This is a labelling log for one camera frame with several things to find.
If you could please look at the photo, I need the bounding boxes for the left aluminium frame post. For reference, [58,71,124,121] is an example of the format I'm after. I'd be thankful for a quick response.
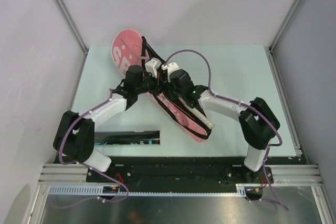
[53,0,88,55]

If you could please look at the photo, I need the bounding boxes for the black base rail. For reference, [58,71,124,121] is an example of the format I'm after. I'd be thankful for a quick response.
[54,155,274,196]

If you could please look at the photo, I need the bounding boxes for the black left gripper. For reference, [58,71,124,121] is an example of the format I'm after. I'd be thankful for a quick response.
[136,70,167,97]

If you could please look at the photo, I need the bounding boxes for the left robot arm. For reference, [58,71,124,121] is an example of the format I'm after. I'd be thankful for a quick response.
[53,65,159,182]

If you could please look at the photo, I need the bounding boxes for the pink racket bag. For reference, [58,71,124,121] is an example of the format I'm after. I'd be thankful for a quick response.
[111,29,212,143]

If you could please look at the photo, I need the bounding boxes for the pink badminton racket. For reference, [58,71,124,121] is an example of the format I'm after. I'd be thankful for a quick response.
[183,102,215,130]

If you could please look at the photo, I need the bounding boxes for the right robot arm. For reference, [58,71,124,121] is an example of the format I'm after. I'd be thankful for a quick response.
[156,69,280,183]

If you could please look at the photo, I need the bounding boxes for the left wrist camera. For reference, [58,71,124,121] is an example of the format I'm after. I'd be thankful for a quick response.
[145,58,162,78]

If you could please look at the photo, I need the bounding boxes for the black shuttlecock tube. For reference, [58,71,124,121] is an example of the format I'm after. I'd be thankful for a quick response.
[94,131,161,145]

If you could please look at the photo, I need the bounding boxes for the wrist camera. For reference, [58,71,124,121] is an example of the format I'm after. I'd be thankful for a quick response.
[161,62,180,76]
[145,58,162,78]

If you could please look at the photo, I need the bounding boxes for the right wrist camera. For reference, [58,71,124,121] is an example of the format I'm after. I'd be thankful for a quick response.
[161,62,180,76]

